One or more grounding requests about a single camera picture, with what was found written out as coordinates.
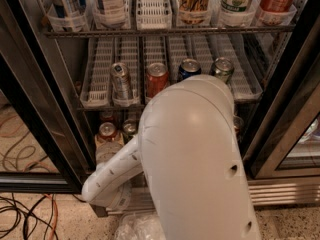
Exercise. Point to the green can middle shelf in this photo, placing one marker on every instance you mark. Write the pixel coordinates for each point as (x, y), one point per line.
(222, 68)

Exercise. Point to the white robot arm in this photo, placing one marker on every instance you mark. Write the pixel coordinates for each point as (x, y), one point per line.
(186, 147)

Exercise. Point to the brown can bottom front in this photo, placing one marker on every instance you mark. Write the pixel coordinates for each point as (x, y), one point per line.
(238, 125)

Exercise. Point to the red coke can middle shelf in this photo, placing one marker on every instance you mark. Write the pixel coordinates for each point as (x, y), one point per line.
(157, 78)

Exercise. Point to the glass fridge door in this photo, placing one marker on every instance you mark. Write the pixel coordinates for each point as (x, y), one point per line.
(282, 142)
(44, 134)

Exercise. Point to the clear plastic bag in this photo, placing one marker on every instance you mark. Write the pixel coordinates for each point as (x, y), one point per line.
(140, 226)

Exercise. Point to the green can shelf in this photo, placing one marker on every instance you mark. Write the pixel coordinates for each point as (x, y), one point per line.
(130, 128)
(222, 68)

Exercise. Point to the red coke can bottom front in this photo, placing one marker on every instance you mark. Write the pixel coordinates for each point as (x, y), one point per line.
(107, 132)

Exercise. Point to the silver can middle shelf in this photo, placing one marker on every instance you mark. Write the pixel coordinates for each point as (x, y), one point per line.
(121, 81)

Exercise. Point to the red can bottom rear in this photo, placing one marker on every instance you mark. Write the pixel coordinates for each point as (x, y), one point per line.
(107, 116)

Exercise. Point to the blue pepsi can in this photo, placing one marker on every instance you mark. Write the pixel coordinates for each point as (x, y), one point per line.
(188, 67)

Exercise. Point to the green can bottom shelf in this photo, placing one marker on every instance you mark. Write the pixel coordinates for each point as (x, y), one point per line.
(130, 128)

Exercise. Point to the left glass fridge door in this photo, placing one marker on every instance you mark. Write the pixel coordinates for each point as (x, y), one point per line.
(44, 134)

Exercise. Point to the gold tall can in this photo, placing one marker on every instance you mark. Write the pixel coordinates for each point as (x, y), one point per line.
(193, 11)

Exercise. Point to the blue white tall can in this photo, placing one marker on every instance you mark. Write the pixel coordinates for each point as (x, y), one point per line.
(68, 0)

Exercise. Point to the top wire shelf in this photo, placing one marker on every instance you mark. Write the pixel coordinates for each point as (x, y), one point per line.
(169, 32)

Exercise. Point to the empty white tray middle left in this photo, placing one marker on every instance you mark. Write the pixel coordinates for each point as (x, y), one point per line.
(96, 86)

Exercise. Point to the right glass fridge door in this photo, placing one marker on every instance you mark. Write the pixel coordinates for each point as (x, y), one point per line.
(282, 142)

